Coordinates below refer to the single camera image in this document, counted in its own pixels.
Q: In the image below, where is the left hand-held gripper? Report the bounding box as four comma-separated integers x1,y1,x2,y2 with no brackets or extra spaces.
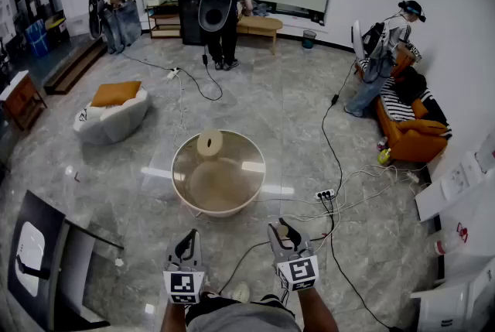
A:
162,228,207,305

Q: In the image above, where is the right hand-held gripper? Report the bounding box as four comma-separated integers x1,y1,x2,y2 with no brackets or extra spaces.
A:
267,217,320,292

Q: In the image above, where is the person's left forearm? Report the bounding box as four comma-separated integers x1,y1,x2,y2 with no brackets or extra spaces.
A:
160,301,194,332

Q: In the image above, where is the person's right forearm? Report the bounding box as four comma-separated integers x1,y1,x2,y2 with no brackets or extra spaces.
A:
296,286,341,332

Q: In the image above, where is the round glass-top table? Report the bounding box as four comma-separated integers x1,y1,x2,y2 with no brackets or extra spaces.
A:
171,128,267,218

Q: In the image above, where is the person's light shoe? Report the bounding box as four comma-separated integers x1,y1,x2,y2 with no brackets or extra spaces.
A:
233,281,251,303

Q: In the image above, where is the person's grey clothing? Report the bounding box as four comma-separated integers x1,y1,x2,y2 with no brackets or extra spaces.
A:
185,293,302,332

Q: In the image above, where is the beige rolled mat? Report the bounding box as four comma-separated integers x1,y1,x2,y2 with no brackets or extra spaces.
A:
196,128,224,157

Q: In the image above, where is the black side table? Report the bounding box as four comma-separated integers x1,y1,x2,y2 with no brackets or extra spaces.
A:
7,190,125,332

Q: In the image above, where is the white rounded square device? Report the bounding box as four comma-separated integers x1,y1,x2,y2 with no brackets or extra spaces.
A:
15,221,46,297

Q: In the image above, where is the red and white item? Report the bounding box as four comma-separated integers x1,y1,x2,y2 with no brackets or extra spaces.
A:
435,222,469,256

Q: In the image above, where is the orange sofa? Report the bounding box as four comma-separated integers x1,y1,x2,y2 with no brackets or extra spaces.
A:
354,51,452,164

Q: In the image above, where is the striped blanket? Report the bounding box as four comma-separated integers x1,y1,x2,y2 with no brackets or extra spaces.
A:
381,77,452,138

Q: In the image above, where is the orange sofa cushion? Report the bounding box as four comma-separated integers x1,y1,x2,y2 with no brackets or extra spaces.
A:
396,118,449,136

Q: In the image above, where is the white cabinet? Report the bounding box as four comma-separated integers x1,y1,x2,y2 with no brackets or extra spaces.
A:
410,128,495,332

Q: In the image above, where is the black backpack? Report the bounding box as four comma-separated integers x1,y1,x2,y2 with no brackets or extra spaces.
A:
394,67,428,105

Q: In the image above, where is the wooden step platform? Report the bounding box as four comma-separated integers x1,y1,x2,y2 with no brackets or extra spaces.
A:
43,36,108,95

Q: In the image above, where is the wooden cabinet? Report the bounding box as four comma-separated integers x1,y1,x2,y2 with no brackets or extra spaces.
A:
0,70,48,132

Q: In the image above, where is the wooden oval bench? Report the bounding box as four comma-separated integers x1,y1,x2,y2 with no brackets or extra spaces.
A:
235,15,284,56

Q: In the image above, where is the wooden shelf unit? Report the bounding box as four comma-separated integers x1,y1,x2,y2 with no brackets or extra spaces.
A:
145,1,182,39

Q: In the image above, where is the denim cloth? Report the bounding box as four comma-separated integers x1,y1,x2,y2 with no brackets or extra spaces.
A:
111,0,142,49

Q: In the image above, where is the black tall speaker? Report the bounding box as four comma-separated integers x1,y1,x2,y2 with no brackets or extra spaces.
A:
176,0,208,46

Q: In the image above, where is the black loudspeaker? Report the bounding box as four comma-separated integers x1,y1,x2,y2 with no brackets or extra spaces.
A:
197,0,233,33

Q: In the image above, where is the blue bin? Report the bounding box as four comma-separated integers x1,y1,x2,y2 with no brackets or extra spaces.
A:
25,19,50,57

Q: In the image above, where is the white cable bundle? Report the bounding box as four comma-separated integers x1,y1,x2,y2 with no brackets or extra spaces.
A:
247,163,421,223

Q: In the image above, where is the black cable with adaptor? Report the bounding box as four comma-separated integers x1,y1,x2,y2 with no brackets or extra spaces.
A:
321,61,359,192

